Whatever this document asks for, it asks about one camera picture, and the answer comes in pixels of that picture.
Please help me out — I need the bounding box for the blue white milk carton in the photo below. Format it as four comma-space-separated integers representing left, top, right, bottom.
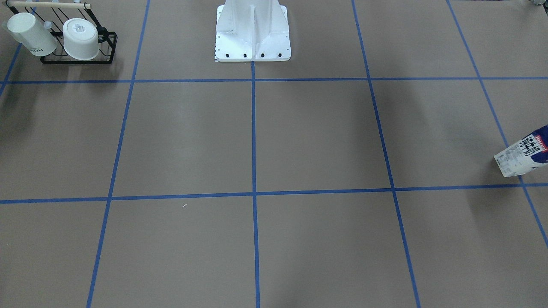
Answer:
494, 125, 548, 178

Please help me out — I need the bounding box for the white mug far on rack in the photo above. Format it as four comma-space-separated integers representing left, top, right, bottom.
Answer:
62, 18, 99, 61

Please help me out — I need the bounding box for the white mug on rack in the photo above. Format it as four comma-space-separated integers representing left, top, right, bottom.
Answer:
62, 18, 99, 61
2, 12, 57, 57

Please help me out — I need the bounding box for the white mug near on rack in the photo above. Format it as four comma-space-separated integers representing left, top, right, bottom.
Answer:
2, 12, 57, 57

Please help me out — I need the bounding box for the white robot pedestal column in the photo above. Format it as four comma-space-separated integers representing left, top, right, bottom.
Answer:
214, 0, 292, 62

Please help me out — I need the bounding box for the black wire mug rack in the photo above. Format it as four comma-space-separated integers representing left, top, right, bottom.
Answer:
2, 0, 118, 65

